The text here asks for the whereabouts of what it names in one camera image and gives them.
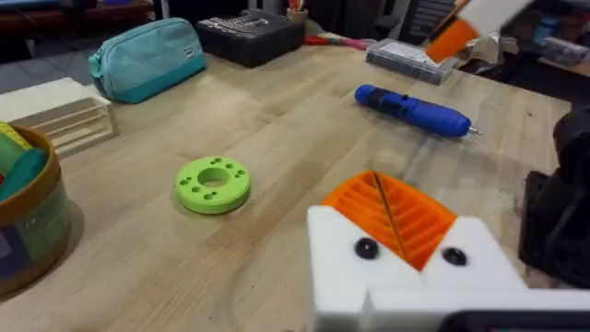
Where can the black tool case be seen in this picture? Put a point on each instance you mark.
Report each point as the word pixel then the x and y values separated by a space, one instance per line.
pixel 251 37

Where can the blue electric screwdriver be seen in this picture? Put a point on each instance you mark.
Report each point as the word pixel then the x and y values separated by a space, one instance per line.
pixel 415 110

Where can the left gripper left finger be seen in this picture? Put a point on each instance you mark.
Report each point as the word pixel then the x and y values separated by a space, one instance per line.
pixel 338 258

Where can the tub with toys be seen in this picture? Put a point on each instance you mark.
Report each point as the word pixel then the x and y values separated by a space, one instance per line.
pixel 27 207

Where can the small cup with pens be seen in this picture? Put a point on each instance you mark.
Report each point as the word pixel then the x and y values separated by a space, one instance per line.
pixel 297 13

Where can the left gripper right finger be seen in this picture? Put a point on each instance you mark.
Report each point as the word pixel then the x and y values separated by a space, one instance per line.
pixel 470 263

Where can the green disc with holes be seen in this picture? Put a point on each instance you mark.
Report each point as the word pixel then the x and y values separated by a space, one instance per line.
pixel 212 185

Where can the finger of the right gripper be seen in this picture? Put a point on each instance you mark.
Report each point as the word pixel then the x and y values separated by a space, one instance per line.
pixel 454 39

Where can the clear plastic box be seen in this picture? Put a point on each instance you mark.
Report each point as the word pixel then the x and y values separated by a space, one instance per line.
pixel 408 60

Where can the teal zip bag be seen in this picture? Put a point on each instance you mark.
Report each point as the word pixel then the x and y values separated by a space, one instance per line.
pixel 145 60

